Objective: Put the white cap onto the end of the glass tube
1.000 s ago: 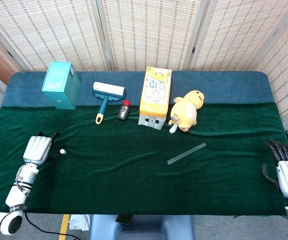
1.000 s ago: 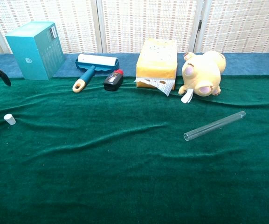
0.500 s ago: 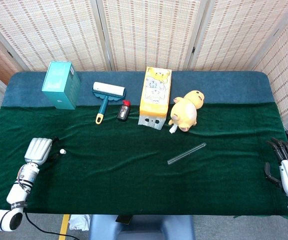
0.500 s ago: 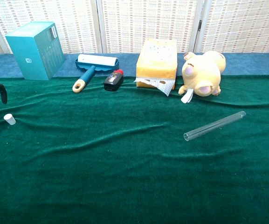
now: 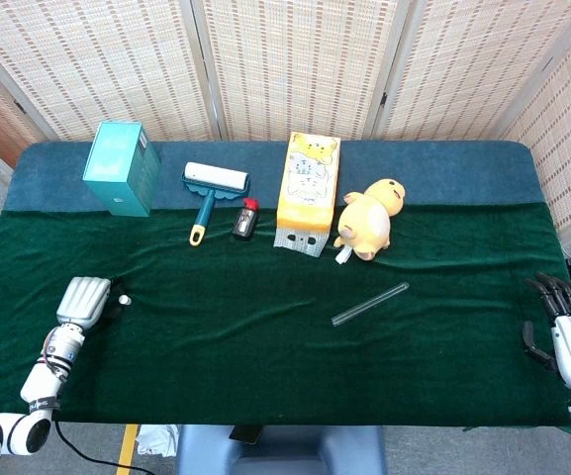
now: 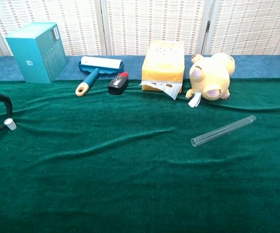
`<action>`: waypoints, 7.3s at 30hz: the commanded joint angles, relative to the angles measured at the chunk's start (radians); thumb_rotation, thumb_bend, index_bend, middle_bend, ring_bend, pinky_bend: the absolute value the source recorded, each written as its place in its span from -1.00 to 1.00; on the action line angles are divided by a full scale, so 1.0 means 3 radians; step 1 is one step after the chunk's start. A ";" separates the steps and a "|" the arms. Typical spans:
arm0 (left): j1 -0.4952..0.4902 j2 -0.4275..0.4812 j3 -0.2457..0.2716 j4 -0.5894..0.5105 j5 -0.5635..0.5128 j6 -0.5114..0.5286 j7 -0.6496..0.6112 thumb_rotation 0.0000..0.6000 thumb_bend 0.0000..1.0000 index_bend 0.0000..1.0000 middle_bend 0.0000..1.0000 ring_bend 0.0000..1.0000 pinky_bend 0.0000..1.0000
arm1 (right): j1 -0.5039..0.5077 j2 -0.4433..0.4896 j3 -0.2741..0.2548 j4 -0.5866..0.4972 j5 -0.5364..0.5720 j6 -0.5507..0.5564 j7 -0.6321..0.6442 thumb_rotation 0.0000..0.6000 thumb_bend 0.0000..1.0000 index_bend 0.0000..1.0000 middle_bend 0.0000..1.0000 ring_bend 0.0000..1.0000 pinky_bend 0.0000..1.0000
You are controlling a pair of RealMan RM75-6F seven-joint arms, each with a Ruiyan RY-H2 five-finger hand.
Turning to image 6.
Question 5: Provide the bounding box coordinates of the white woven folding screen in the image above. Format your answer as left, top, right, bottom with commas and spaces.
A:
0, 0, 280, 59

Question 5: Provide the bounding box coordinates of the teal cardboard box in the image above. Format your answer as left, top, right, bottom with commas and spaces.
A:
5, 22, 69, 84

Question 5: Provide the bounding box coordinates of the yellow plush toy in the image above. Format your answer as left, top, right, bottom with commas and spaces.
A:
185, 52, 236, 108

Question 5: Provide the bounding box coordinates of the black device with red cap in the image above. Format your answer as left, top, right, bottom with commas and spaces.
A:
107, 71, 130, 96

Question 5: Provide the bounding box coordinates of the dark green velvet cloth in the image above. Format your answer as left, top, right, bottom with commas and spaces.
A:
0, 78, 280, 233

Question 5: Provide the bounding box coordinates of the clear glass test tube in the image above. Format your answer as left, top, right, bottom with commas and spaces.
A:
191, 115, 257, 148

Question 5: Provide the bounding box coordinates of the teal handled lint roller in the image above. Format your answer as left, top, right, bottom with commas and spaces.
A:
75, 56, 125, 97

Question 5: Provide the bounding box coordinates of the yellow cat print tissue pack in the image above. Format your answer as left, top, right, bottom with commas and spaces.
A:
139, 40, 185, 100

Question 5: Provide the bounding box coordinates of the small white cap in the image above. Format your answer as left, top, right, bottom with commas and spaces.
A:
3, 118, 17, 131

